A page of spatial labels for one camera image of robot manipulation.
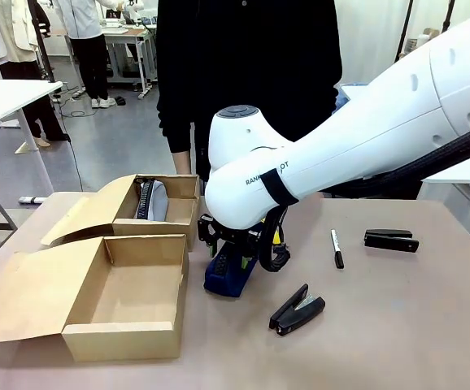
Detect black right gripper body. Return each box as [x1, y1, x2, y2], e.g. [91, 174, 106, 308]
[197, 213, 266, 255]

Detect black tripod pole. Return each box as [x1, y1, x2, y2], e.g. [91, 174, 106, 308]
[26, 0, 57, 97]

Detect black white marker pen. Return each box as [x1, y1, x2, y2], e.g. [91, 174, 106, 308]
[330, 228, 346, 270]

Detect person white coat black trousers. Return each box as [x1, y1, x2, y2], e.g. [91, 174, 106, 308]
[52, 0, 117, 110]

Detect grey workbench with equipment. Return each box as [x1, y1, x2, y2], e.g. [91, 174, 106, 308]
[101, 0, 159, 101]

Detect person torso black sweater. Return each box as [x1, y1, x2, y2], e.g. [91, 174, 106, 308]
[155, 0, 344, 192]

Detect cardboard box large lid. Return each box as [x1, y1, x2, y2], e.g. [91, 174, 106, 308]
[0, 233, 190, 363]

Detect blue fabric item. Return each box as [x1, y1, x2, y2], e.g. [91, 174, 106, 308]
[334, 82, 369, 113]

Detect thin black stand pole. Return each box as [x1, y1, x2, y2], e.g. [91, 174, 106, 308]
[393, 0, 416, 63]

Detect black velcro strap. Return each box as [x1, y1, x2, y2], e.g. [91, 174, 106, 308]
[260, 167, 300, 205]

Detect small cardboard box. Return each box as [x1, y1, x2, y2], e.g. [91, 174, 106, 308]
[39, 173, 202, 249]

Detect thick black stand pole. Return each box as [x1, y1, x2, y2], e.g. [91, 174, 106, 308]
[441, 0, 456, 33]

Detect blue pencil case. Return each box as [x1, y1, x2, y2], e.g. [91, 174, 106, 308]
[202, 241, 257, 300]

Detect white rounded table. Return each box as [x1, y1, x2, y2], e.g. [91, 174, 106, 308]
[416, 160, 470, 241]

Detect white table with white leg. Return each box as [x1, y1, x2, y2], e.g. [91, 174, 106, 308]
[0, 79, 64, 197]

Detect person cream jacket black trousers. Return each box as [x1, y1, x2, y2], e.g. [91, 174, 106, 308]
[0, 0, 72, 148]

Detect person right forearm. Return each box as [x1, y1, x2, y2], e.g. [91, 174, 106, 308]
[172, 149, 194, 176]

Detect black braided arm cable bundle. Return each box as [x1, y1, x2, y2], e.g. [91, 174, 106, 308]
[258, 119, 470, 273]

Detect grey pencil case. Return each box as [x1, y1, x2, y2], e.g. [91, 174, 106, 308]
[134, 180, 170, 223]

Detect black stapler with silver tray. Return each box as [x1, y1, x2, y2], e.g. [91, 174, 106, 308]
[268, 283, 326, 338]

